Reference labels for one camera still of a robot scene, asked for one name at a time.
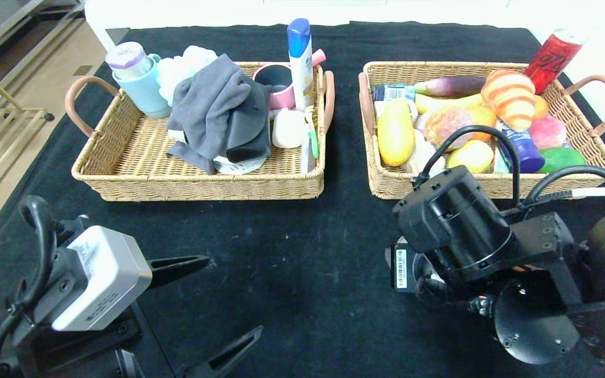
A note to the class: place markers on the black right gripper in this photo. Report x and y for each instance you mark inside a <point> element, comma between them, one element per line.
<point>402,268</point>

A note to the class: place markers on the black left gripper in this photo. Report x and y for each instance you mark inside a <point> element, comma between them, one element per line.
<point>133,321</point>

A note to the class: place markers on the toy cream puff bun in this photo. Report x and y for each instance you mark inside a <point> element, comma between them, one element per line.
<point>444,121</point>

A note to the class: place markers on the white drink bottle blue cap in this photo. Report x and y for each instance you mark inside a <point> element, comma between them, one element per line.
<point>528,152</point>

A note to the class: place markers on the toy croissant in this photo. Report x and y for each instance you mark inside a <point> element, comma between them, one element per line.
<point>510,100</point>

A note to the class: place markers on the gray towel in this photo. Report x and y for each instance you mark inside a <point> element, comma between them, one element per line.
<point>213,110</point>

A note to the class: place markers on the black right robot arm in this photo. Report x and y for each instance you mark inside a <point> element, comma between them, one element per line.
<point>465,220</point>

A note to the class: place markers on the rectangular wicker basket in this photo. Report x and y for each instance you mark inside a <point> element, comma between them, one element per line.
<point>139,157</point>
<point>386,184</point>

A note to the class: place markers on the black tablecloth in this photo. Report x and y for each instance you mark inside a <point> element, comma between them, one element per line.
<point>308,262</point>

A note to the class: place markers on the toy white garlic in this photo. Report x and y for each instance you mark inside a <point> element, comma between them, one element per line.
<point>418,155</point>

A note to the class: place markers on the toy yellow lemon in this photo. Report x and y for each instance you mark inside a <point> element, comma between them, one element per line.
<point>470,155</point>

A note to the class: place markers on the toy yellow papaya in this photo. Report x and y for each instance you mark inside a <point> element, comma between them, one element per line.
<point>394,133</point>

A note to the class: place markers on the green snack packet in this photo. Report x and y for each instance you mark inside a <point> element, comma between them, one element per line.
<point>500,165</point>

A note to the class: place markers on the white comb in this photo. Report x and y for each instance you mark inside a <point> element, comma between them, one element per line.
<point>306,160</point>

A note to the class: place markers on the white round container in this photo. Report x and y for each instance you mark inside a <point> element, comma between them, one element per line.
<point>239,168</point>

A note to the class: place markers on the toy yellow banana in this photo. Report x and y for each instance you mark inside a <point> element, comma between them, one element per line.
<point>439,103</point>

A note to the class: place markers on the large toy orange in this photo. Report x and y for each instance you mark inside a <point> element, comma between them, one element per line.
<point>485,116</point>

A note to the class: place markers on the blue barcode snack packet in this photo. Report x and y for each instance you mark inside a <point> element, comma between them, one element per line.
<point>394,93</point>

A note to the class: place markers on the black glasses case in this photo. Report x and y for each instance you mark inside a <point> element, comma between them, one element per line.
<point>252,142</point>

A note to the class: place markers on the white soap box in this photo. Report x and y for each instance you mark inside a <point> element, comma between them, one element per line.
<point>288,129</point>

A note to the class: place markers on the toy purple eggplant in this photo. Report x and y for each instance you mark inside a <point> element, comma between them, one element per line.
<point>455,85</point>

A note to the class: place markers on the toy green lime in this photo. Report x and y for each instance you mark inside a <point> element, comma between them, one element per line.
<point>562,159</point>

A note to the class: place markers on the toy pink peach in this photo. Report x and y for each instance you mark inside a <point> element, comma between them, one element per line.
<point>546,134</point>

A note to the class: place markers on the pink mug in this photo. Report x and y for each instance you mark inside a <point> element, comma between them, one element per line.
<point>283,102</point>

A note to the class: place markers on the small toy orange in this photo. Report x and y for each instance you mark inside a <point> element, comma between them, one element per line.
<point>540,107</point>

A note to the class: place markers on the white shampoo bottle blue cap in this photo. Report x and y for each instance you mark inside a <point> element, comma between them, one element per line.
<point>302,77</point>

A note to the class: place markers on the teal plastic cup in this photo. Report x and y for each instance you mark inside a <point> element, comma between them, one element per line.
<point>146,93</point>

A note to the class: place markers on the light blue bath pouf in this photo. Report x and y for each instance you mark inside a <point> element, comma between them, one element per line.
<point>176,71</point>

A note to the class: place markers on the red soda can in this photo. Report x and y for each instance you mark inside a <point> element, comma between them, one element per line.
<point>554,58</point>

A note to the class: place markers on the gold metal rack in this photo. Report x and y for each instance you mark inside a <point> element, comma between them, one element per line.
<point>29,110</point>

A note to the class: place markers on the purple lidded jar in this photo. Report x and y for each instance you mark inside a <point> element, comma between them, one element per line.
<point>126,56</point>

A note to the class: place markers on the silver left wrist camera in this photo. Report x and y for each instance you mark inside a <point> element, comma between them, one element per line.
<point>103,278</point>

